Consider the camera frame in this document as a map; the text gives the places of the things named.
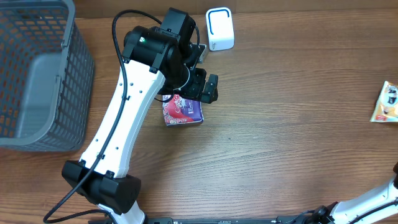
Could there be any red purple snack packet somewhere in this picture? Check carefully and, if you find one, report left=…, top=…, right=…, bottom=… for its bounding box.
left=162, top=95, right=204, bottom=126

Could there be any yellow orange snack bag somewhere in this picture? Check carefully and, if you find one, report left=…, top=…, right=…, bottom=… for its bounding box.
left=370, top=81, right=397, bottom=123

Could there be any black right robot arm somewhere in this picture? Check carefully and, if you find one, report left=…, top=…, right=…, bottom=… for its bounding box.
left=208, top=70, right=397, bottom=223

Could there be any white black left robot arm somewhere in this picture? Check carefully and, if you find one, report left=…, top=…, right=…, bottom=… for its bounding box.
left=62, top=8, right=218, bottom=223

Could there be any white barcode scanner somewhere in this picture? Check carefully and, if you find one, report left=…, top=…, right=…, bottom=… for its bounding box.
left=205, top=7, right=234, bottom=51

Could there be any grey plastic mesh basket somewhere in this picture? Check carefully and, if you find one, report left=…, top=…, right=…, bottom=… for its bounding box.
left=1, top=0, right=95, bottom=152

